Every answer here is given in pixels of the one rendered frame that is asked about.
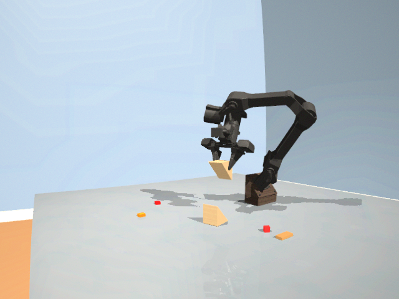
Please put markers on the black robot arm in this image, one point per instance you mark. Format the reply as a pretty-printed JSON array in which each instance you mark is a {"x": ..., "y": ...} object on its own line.
[{"x": 234, "y": 108}]

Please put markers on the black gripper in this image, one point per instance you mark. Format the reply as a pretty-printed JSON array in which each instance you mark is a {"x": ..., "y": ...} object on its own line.
[{"x": 237, "y": 148}]

